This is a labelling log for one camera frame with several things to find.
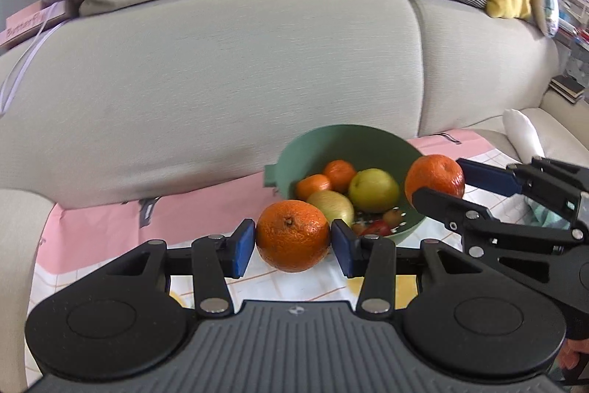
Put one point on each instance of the small brown round fruit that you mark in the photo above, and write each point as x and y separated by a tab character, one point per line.
393	218

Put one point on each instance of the pink book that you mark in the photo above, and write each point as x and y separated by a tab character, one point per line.
31	20

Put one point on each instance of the small mandarin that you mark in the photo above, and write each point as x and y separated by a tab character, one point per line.
437	172

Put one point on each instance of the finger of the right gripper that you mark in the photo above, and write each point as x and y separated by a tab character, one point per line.
559	187
460	217

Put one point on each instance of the green plastic colander bowl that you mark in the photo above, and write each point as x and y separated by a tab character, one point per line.
361	146

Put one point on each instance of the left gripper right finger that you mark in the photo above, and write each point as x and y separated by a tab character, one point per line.
457	314

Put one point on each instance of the cluttered side shelf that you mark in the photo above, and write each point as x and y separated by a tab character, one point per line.
552	19

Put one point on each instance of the white rolled cloth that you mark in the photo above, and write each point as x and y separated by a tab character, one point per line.
522	135

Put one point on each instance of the large front mandarin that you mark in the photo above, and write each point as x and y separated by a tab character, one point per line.
292	235

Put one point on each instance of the teal striped blanket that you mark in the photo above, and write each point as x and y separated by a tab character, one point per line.
539	216

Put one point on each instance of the beige sofa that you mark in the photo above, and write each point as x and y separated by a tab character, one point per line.
174	95

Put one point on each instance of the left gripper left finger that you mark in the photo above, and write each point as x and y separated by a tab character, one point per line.
137	310

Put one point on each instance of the operator hand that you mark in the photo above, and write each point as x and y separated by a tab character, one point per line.
569	355

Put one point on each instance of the green pear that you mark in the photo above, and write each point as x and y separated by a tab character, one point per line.
373	191
334	206

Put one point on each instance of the red tomato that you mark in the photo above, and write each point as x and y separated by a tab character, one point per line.
377	227

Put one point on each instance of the lilac ribbon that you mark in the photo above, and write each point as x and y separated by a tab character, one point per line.
11	83

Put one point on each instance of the pink grid patterned cloth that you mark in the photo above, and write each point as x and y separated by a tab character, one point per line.
292	333

